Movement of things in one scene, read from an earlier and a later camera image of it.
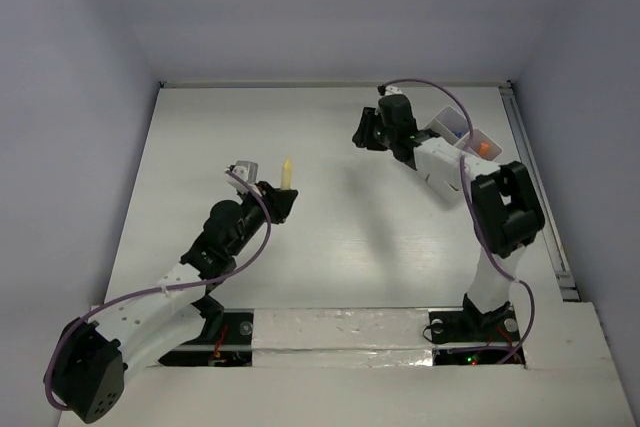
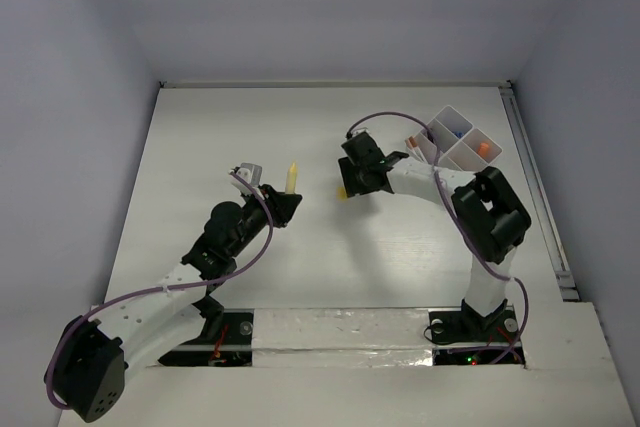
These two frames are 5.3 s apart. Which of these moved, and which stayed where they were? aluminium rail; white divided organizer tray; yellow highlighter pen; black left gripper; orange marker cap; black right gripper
Moved: yellow highlighter pen; black right gripper
Stayed: white divided organizer tray; orange marker cap; black left gripper; aluminium rail
